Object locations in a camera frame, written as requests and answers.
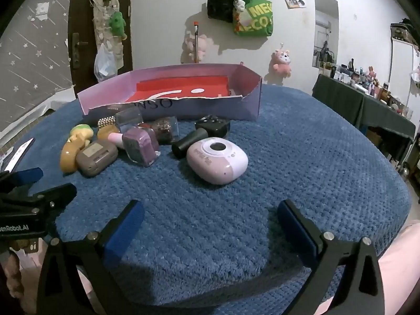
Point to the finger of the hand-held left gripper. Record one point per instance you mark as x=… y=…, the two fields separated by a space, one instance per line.
x=29 y=174
x=62 y=193

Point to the white fabric wardrobe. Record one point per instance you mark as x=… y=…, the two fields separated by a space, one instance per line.
x=405 y=65

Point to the dark patterned bag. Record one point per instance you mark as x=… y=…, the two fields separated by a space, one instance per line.
x=403 y=31

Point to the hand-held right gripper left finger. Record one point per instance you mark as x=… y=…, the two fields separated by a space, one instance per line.
x=124 y=229

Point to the pink pig plush toy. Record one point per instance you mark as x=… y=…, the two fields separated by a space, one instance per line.
x=281 y=62

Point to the brown glitter perfume bottle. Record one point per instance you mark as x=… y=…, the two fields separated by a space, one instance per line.
x=164 y=131

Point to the translucent plastic bag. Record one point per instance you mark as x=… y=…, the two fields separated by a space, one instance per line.
x=104 y=64

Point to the clear plastic box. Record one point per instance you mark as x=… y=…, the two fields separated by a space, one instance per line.
x=129 y=119

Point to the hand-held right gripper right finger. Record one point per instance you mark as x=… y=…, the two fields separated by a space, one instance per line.
x=297 y=231

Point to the dark cloth covered table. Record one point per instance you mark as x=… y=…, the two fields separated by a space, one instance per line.
x=347 y=101

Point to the pale pink plush toy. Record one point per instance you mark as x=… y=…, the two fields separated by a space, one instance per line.
x=202 y=46

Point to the tall wall mirror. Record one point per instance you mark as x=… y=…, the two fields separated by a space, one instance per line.
x=326 y=13

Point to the pink cap nail polish bottle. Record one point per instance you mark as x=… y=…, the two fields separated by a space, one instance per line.
x=141 y=147

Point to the pink rounded mini camera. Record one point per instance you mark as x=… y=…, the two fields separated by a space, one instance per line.
x=216 y=162

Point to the pink cloth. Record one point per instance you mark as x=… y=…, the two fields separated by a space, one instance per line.
x=400 y=269

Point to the pale hanging organizer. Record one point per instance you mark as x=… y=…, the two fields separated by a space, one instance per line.
x=101 y=16

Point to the black cap nail polish bottle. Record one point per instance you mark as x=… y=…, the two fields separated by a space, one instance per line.
x=183 y=146

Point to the dark wooden door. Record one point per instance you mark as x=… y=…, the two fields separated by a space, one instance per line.
x=82 y=6

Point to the grey brown plastic case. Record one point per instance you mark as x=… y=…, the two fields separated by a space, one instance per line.
x=96 y=157

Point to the row of cosmetic bottles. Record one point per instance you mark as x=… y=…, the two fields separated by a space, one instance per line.
x=374 y=87

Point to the grey star print sheet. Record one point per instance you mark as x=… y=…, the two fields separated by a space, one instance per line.
x=32 y=55

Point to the green tote bag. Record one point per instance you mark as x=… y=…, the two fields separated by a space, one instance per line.
x=257 y=19

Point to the red printed paper sheet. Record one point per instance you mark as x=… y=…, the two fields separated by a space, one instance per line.
x=170 y=87

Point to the green plush toy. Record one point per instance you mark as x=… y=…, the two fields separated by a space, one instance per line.
x=117 y=23

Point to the small white plush toy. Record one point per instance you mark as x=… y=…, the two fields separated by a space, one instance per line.
x=239 y=5

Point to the green and orange toy figurine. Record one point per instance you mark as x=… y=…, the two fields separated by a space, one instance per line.
x=70 y=157

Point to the pink cardboard box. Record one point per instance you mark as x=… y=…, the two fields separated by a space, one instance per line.
x=203 y=110

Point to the black backpack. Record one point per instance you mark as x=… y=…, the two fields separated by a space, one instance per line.
x=220 y=3

